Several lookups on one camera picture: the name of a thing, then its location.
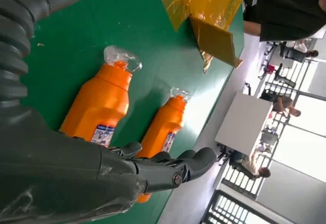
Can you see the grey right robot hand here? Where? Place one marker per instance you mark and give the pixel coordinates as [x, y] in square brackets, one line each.
[50, 175]

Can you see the green table mat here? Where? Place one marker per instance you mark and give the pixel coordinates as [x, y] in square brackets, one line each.
[76, 47]

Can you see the yellow cardboard box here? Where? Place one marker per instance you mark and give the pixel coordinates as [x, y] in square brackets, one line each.
[213, 43]

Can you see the white background table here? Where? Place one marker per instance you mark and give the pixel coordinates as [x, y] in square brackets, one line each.
[241, 124]

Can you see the seated background person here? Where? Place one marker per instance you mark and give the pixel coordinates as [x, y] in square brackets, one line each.
[282, 102]
[252, 168]
[300, 52]

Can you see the black window railing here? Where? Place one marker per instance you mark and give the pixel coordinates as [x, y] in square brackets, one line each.
[275, 128]

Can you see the black office chair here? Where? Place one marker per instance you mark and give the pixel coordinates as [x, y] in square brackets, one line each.
[280, 75]

